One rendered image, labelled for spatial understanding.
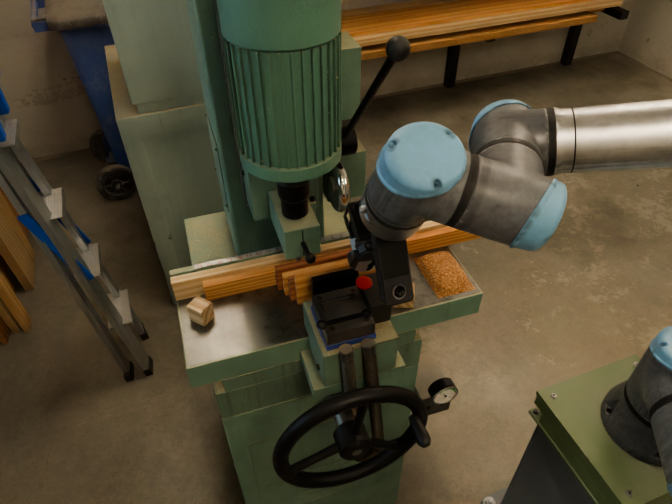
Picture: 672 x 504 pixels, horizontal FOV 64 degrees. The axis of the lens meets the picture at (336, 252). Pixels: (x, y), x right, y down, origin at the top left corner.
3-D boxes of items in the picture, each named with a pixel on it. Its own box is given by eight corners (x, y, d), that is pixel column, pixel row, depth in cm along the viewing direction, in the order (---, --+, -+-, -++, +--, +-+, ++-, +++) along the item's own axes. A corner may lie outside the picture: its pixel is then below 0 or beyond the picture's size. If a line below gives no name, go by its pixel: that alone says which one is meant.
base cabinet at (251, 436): (256, 551, 158) (219, 422, 110) (224, 388, 198) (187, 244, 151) (398, 502, 168) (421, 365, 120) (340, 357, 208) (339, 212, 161)
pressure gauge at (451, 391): (430, 412, 122) (434, 392, 117) (423, 398, 125) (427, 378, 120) (455, 405, 124) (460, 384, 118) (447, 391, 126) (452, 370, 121)
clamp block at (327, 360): (322, 388, 97) (320, 358, 91) (302, 332, 107) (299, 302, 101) (398, 367, 100) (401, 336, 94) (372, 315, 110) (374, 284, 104)
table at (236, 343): (196, 433, 94) (190, 415, 90) (178, 309, 115) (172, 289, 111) (503, 346, 107) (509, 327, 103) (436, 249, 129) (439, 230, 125)
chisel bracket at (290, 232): (287, 266, 104) (283, 232, 98) (270, 222, 114) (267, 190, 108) (323, 258, 106) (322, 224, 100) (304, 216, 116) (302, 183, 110)
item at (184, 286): (176, 301, 109) (170, 283, 106) (175, 294, 110) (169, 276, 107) (445, 239, 122) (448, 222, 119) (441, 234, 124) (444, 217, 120)
